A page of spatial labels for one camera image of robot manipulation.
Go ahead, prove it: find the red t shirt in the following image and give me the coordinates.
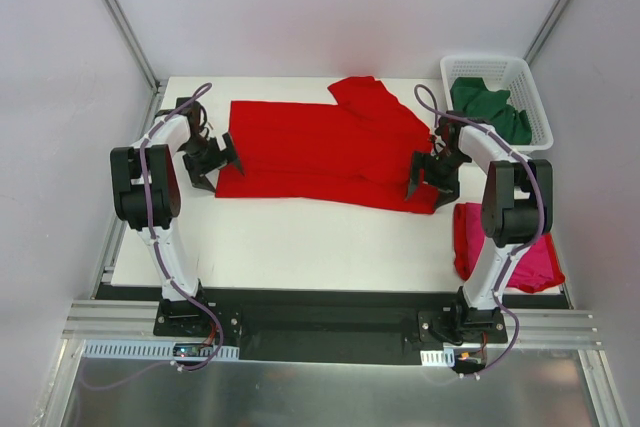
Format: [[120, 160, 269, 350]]
[[216, 77, 437, 215], [452, 202, 566, 294]]

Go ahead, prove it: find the white plastic basket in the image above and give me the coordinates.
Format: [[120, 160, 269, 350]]
[[438, 54, 555, 160]]

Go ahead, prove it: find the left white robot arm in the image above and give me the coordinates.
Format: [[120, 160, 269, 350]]
[[109, 97, 244, 336]]

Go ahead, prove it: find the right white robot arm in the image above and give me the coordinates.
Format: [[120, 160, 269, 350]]
[[406, 113, 553, 345]]

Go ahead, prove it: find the green t shirt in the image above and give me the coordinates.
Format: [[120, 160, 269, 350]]
[[450, 77, 533, 145]]

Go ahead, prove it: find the folded red t shirt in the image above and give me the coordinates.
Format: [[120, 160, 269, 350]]
[[452, 202, 566, 294]]

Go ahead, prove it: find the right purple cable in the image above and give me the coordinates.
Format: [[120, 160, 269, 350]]
[[413, 84, 546, 384]]

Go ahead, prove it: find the purple cable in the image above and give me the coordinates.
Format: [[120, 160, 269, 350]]
[[413, 84, 546, 384], [79, 82, 226, 390]]

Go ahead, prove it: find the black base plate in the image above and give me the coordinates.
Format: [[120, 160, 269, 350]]
[[153, 288, 507, 365]]

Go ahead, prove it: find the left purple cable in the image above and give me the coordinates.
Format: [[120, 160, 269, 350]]
[[79, 82, 226, 390]]

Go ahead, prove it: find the right white cable duct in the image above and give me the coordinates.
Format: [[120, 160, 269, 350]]
[[420, 348, 455, 368]]

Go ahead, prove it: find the white cable duct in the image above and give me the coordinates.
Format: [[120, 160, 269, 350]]
[[83, 340, 240, 362], [420, 348, 455, 368]]

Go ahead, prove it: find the aluminium rail frame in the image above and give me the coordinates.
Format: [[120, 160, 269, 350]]
[[61, 77, 631, 427]]

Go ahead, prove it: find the left white cable duct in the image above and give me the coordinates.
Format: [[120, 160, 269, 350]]
[[83, 340, 240, 362]]

